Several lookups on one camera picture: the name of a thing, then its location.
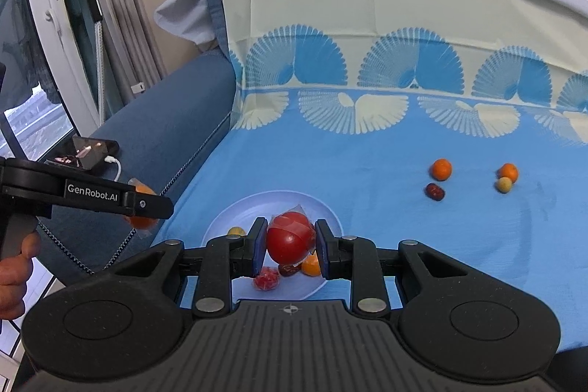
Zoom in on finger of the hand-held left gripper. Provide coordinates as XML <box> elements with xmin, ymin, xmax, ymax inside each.
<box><xmin>133</xmin><ymin>187</ymin><xmax>174</xmax><ymax>220</ymax></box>

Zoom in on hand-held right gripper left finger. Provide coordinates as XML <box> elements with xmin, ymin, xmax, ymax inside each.
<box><xmin>108</xmin><ymin>216</ymin><xmax>269</xmax><ymax>317</ymax></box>

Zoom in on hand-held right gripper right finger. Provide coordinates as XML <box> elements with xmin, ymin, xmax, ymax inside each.
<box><xmin>315</xmin><ymin>220</ymin><xmax>483</xmax><ymax>314</ymax></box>

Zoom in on small orange tangerine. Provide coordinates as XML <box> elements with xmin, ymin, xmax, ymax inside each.
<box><xmin>498</xmin><ymin>163</ymin><xmax>520</xmax><ymax>184</ymax></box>
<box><xmin>430</xmin><ymin>158</ymin><xmax>453</xmax><ymax>182</ymax></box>
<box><xmin>301</xmin><ymin>253</ymin><xmax>322</xmax><ymax>278</ymax></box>

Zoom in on plastic-wrapped orange tangerine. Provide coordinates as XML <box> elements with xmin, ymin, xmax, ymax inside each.
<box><xmin>124</xmin><ymin>177</ymin><xmax>159</xmax><ymax>237</ymax></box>

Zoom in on plastic-wrapped red tomato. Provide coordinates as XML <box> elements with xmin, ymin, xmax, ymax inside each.
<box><xmin>266</xmin><ymin>204</ymin><xmax>318</xmax><ymax>266</ymax></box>

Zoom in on plastic-wrapped small red fruit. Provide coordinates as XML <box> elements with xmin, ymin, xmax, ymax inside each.
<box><xmin>252</xmin><ymin>267</ymin><xmax>281</xmax><ymax>292</ymax></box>

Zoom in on lavender plastic plate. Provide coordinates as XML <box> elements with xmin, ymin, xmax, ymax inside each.
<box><xmin>202</xmin><ymin>190</ymin><xmax>345</xmax><ymax>301</ymax></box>

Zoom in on person's left hand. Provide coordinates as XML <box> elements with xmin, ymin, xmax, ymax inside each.
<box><xmin>0</xmin><ymin>231</ymin><xmax>42</xmax><ymax>321</ymax></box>

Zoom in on black smartphone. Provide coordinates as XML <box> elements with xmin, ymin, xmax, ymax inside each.
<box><xmin>43</xmin><ymin>137</ymin><xmax>121</xmax><ymax>170</ymax></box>

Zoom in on blue fan-print blanket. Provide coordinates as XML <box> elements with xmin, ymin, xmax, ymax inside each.
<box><xmin>151</xmin><ymin>0</ymin><xmax>588</xmax><ymax>351</ymax></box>

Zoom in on grey curtain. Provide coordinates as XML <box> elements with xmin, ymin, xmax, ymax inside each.
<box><xmin>80</xmin><ymin>0</ymin><xmax>168</xmax><ymax>108</ymax></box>

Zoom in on white charging cable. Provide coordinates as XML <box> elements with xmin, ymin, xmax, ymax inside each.
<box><xmin>105</xmin><ymin>155</ymin><xmax>124</xmax><ymax>182</ymax></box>

